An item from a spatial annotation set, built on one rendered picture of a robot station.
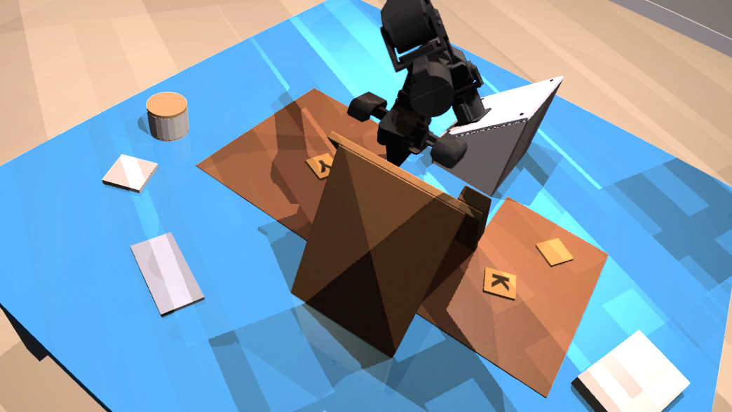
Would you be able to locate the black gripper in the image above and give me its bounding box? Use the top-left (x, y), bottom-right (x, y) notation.
top-left (347, 82), bottom-right (468, 169)

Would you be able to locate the grey cylindrical canister with orange lid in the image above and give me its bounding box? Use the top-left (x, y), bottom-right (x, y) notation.
top-left (147, 92), bottom-right (189, 142)

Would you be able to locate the pale pink flat square tile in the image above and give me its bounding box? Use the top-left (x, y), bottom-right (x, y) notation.
top-left (102, 154), bottom-right (158, 193)

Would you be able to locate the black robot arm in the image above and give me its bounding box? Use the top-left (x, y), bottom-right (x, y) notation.
top-left (377, 0), bottom-right (492, 152)

